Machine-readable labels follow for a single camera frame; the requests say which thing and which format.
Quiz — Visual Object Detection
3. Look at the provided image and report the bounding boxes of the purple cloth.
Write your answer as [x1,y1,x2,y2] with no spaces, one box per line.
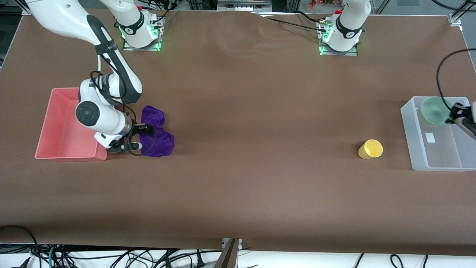
[138,105,175,157]

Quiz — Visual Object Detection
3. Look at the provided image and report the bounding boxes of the yellow cup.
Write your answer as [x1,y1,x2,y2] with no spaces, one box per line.
[358,139,383,160]

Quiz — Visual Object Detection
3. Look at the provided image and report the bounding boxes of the pink plastic bin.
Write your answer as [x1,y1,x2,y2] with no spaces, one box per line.
[35,87,108,161]

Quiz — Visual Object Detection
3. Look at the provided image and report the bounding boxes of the brown table cover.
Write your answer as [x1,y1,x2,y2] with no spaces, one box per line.
[0,7,476,256]

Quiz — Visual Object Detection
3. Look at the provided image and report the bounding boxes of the white background device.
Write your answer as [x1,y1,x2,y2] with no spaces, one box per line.
[217,0,273,12]

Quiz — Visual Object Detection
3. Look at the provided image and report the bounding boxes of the orange background objects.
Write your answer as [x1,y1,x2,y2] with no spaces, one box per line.
[307,0,337,10]

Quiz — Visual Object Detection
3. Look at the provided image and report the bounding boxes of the clear plastic bin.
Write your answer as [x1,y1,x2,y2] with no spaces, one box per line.
[401,96,476,172]

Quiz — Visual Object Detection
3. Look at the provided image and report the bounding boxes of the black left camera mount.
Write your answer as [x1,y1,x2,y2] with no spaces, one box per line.
[107,141,134,154]

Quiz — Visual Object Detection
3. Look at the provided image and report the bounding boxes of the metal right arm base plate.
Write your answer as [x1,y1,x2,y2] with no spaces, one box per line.
[123,17,163,51]

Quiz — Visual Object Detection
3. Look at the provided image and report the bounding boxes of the thick black floor cable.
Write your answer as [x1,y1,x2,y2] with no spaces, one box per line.
[0,225,42,268]

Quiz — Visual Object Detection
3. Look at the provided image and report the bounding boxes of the black cable on table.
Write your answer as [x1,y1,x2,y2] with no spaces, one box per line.
[260,17,328,33]
[296,10,329,23]

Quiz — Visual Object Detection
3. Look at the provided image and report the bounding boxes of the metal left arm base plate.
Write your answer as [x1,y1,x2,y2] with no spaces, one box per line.
[318,20,358,56]

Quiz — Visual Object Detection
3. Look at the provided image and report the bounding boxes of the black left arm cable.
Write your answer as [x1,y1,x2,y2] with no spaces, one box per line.
[436,48,476,110]

